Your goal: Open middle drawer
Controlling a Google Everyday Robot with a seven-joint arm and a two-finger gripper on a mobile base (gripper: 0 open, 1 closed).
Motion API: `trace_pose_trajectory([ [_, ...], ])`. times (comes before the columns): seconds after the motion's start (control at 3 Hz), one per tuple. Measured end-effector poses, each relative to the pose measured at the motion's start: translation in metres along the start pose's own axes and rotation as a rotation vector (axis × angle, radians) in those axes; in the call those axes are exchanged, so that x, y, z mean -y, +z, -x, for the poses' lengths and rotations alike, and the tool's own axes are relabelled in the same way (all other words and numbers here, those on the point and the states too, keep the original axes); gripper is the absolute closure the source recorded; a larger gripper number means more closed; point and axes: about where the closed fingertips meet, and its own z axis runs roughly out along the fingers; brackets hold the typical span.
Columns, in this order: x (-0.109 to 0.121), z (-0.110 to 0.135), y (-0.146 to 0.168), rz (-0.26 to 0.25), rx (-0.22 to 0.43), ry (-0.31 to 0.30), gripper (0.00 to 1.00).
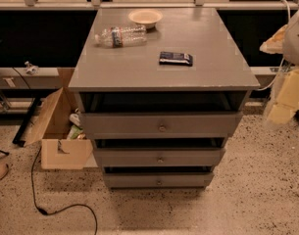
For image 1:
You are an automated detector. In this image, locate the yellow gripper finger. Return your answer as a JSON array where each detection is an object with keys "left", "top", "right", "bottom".
[
  {"left": 266, "top": 67, "right": 299, "bottom": 124},
  {"left": 259, "top": 24, "right": 287, "bottom": 54}
]

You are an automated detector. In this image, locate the grey drawer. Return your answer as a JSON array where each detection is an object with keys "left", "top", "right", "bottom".
[
  {"left": 79, "top": 112, "right": 242, "bottom": 139},
  {"left": 94, "top": 149, "right": 225, "bottom": 167},
  {"left": 103, "top": 172, "right": 214, "bottom": 188}
]

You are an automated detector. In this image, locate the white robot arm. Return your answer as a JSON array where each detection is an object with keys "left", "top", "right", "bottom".
[{"left": 260, "top": 10, "right": 299, "bottom": 124}]

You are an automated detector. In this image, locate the grey top drawer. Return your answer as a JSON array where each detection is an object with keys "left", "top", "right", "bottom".
[{"left": 79, "top": 112, "right": 242, "bottom": 139}]

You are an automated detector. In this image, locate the grey drawer cabinet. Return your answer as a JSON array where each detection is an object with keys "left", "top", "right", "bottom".
[{"left": 68, "top": 7, "right": 261, "bottom": 190}]

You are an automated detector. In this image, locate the grey bottom drawer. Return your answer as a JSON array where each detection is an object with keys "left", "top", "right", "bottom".
[{"left": 103, "top": 172, "right": 214, "bottom": 188}]

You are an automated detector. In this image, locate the open cardboard box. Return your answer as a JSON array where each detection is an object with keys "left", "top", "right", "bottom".
[{"left": 25, "top": 69, "right": 92, "bottom": 169}]

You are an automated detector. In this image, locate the dark blue snack packet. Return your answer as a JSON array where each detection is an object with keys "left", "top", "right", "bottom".
[{"left": 159, "top": 52, "right": 193, "bottom": 67}]

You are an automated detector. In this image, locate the white bowl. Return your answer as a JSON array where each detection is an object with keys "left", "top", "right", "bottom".
[{"left": 128, "top": 9, "right": 163, "bottom": 29}]

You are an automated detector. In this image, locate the clear plastic water bottle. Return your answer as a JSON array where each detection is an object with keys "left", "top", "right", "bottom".
[{"left": 95, "top": 24, "right": 147, "bottom": 48}]

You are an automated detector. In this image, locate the small clear object on ledge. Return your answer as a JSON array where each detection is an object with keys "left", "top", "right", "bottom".
[{"left": 25, "top": 61, "right": 39, "bottom": 75}]

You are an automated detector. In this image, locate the white hanging cable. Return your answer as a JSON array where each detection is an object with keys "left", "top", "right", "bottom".
[{"left": 255, "top": 0, "right": 292, "bottom": 92}]

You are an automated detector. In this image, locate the black floor cable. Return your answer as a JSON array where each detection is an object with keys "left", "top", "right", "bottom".
[{"left": 30, "top": 146, "right": 99, "bottom": 235}]

